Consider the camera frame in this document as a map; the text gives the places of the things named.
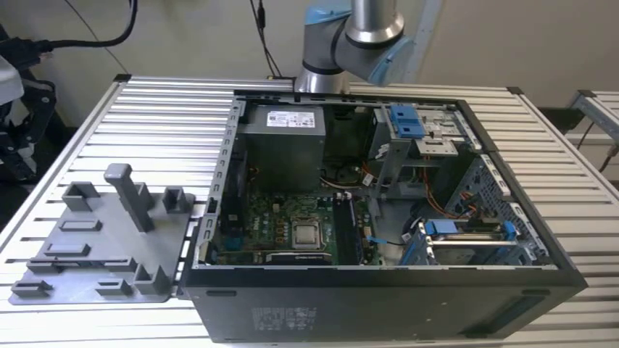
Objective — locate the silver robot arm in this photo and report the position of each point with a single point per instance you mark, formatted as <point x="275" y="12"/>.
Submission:
<point x="373" y="21"/>

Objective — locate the black table corner cap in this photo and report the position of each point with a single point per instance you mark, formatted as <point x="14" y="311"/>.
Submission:
<point x="588" y="93"/>
<point x="122" y="77"/>
<point x="516" y="90"/>

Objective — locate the grey plastic parts rack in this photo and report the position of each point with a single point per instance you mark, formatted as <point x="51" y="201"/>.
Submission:
<point x="111" y="239"/>

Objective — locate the black case fan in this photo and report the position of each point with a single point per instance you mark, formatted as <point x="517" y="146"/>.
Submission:
<point x="238" y="195"/>

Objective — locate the grey power supply unit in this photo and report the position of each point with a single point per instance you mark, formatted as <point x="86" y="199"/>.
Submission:
<point x="286" y="159"/>

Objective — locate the teal board connector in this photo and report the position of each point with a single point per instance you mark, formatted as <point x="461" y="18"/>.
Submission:
<point x="234" y="243"/>

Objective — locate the green motherboard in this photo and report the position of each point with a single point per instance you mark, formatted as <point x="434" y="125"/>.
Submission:
<point x="271" y="217"/>

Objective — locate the silver CPU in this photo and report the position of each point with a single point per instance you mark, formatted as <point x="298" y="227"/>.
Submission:
<point x="307" y="235"/>

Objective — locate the black graphics card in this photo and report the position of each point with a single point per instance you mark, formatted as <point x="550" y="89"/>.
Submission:
<point x="299" y="257"/>

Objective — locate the grey metal drive cage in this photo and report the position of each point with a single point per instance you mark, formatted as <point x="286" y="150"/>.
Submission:
<point x="394" y="159"/>

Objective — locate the blue plastic drive latch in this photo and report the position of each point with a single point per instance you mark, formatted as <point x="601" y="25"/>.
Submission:
<point x="410" y="130"/>
<point x="404" y="112"/>

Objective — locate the black PC case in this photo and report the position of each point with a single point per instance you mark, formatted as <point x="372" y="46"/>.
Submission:
<point x="338" y="308"/>

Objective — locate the blue disk carrier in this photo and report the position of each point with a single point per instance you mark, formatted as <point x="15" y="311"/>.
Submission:
<point x="441" y="229"/>

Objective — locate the silver hard disk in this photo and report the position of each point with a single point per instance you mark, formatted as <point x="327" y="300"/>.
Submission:
<point x="454" y="253"/>

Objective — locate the black box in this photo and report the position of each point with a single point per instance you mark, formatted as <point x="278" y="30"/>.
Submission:
<point x="561" y="119"/>

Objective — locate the metal slat side table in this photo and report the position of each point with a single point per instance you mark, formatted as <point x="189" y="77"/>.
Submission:
<point x="597" y="112"/>

